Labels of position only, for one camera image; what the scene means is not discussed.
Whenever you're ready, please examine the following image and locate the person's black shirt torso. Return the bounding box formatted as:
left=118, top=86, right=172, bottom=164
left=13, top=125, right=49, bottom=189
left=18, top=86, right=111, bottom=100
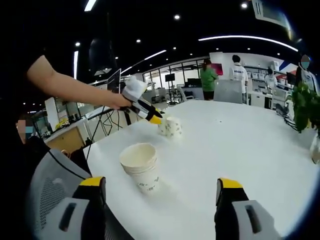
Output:
left=0, top=134, right=52, bottom=201

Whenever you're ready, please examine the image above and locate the pink lit screen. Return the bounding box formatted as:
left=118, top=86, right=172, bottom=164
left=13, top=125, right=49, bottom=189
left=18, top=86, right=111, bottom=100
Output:
left=209, top=63, right=224, bottom=76

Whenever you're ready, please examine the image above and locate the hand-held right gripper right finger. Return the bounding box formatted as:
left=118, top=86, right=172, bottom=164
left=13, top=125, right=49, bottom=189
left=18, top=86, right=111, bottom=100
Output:
left=214, top=177, right=282, bottom=240

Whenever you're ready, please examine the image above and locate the stack of white paper cups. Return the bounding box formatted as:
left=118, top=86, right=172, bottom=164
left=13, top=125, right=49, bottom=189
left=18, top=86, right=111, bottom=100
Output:
left=119, top=142, right=160, bottom=195

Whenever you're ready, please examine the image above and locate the ceiling air conditioner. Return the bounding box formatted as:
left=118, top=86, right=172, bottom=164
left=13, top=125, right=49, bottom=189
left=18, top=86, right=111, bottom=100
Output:
left=252, top=0, right=292, bottom=27

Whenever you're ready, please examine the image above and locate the clear glass vase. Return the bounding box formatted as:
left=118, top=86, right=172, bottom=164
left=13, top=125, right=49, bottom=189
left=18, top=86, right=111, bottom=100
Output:
left=309, top=133, right=320, bottom=165

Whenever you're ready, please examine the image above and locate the person's left hand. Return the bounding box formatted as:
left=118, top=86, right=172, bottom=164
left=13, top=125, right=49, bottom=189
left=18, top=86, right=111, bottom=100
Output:
left=109, top=94, right=133, bottom=111

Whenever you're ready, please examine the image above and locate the white table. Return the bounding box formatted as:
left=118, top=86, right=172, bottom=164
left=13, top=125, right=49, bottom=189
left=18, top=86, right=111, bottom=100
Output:
left=83, top=101, right=320, bottom=240

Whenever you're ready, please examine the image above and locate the grey chair backrest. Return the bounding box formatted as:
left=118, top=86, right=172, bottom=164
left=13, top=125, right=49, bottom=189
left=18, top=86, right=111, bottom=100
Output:
left=213, top=79, right=245, bottom=105

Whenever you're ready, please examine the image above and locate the single paper cup green print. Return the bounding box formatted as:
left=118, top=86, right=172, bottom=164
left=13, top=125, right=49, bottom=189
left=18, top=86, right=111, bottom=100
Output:
left=157, top=119, right=169, bottom=136
left=163, top=116, right=183, bottom=142

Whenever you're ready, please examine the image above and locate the open silver laptop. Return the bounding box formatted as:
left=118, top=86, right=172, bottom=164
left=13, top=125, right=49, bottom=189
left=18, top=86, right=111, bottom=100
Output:
left=84, top=67, right=123, bottom=118

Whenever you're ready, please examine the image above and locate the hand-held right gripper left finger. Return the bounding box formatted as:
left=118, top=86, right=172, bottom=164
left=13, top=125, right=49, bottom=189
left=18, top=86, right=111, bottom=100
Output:
left=42, top=176, right=107, bottom=240

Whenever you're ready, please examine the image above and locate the white office chair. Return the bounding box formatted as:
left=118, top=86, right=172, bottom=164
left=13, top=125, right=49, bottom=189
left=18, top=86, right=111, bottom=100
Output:
left=177, top=84, right=198, bottom=103

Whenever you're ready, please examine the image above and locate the grey mesh office chair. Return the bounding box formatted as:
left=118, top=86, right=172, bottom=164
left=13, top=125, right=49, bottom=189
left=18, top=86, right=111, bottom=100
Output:
left=26, top=148, right=136, bottom=240

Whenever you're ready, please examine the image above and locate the black cable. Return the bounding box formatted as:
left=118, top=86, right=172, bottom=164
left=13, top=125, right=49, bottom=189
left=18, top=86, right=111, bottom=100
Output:
left=49, top=152, right=88, bottom=180

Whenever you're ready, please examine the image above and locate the green potted plant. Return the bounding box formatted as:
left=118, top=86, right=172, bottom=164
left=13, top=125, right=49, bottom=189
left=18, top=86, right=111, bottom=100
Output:
left=291, top=82, right=320, bottom=133

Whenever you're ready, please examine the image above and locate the black desktop monitor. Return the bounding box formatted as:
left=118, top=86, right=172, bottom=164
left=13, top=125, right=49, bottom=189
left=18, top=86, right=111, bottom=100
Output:
left=186, top=77, right=202, bottom=88

